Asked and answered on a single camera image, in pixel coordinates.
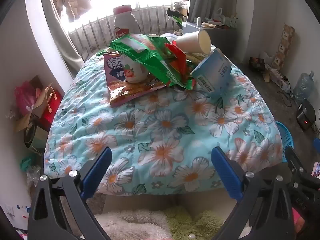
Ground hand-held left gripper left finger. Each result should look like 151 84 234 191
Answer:
27 146 113 240

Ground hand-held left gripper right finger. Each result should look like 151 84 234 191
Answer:
211 146 295 240

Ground blue mesh bin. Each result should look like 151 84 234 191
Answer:
275 121 293 163

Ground purple and orange snack packet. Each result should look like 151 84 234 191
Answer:
103 51 168 108

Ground light blue tissue box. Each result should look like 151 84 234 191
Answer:
190 48 234 98

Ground white strawberry print cup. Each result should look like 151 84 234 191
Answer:
122 55 149 84

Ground red snack wrapper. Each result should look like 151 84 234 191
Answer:
165 42 193 79

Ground green snack bag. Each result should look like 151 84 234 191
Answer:
110 33 195 89

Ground white paper cup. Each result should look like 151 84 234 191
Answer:
176 29 212 55

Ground white bottle with pink cap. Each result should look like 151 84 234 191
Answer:
113 4 142 37

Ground clear blue water jug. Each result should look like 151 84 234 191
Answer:
293 71 315 100

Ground white green fluffy blanket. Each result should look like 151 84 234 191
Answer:
95 206 253 240

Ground floral light blue quilt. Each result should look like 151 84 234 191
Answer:
44 52 284 197

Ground red gift bag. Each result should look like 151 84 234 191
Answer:
40 90 63 130

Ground brown paper bag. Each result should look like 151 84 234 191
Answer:
14 75 58 133

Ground black basket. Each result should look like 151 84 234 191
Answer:
249 57 265 72

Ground pink plastic bag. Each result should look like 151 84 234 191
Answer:
14 80 35 115

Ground tall patterned cardboard box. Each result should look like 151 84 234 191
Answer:
271 23 295 70

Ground beige curtain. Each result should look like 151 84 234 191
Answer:
39 0 88 79

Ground metal window railing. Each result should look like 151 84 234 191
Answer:
69 4 183 59

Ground grey cabinet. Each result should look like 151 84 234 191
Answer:
182 21 235 34

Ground grey curtain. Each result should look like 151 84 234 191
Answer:
187 0 238 23

